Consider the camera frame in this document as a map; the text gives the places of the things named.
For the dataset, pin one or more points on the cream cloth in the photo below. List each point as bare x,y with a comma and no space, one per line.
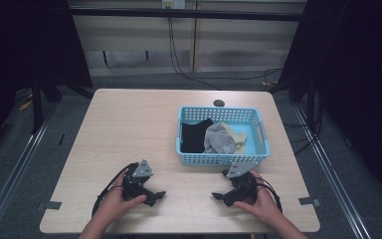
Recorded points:
239,137

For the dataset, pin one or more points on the grey tape strip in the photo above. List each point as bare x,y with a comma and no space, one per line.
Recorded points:
309,201
51,205

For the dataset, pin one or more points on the person's right hand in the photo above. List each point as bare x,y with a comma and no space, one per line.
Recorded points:
263,205

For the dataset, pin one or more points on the small black tape piece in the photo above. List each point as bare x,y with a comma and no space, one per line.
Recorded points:
61,139

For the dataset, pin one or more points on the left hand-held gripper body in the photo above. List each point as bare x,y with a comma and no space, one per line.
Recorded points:
136,186

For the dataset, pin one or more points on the dark curtain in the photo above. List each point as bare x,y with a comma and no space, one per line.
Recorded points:
354,83
23,49

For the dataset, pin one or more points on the black metal stand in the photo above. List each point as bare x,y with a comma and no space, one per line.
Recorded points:
311,106
37,106

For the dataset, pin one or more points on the grey cloth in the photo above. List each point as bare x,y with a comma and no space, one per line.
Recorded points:
219,141

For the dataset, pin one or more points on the black cloth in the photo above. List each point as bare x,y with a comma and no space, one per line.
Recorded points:
192,137

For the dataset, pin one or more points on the yellow floor object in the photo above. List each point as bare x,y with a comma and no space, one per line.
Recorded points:
26,105

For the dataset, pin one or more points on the white wall socket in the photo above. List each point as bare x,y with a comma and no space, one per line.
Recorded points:
173,4

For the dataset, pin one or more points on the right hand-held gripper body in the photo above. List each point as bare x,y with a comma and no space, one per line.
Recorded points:
243,189

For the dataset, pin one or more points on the round grey table grommet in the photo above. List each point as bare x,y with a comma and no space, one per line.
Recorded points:
219,103

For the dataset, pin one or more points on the black horizontal bar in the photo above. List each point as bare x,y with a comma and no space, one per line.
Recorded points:
179,14

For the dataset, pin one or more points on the metal floor rail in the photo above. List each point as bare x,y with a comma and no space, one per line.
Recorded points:
331,172
16,166

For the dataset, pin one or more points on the light blue plastic basket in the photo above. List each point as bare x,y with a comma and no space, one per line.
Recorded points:
219,159

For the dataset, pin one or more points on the person's left hand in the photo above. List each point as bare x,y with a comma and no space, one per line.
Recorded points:
119,202

